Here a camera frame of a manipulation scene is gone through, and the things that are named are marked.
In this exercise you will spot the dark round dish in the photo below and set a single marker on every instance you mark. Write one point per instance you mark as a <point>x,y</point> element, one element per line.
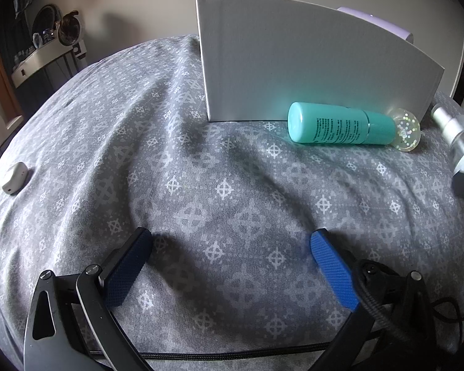
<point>45,19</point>

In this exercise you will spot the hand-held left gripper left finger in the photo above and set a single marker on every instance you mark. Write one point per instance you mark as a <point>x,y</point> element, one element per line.
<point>127,266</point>

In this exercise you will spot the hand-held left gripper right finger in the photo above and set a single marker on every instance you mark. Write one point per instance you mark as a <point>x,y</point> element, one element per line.
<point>334,274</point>

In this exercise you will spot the white shelf unit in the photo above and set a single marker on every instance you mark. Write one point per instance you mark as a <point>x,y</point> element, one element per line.
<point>42,60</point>

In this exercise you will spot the wooden furniture edge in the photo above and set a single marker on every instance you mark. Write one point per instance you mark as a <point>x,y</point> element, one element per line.
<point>2,73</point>

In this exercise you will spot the small white earbud case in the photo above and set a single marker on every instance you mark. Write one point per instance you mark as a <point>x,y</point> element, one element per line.
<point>15,177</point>

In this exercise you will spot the clear spray bottle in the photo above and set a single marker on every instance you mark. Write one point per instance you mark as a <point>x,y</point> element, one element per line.
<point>454,127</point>

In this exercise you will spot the white cardboard box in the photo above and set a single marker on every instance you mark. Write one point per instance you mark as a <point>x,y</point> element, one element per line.
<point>294,62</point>

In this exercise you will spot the clear glitter ball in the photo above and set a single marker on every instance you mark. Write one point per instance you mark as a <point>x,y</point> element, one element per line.
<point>406,129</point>

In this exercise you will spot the small round fan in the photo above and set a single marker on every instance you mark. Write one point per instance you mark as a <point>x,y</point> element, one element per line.
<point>69,27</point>

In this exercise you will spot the teal plastic bottle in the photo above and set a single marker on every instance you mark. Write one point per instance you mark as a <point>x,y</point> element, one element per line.
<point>332,123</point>

